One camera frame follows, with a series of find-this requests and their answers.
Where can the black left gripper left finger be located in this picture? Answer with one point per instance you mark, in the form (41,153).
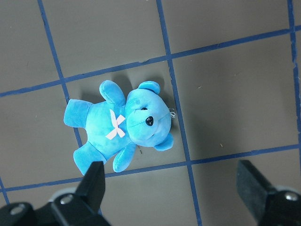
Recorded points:
(79,208)

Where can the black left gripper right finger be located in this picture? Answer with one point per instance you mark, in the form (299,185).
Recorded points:
(268,204)

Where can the blue teddy bear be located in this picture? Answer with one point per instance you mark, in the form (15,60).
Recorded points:
(116,126)

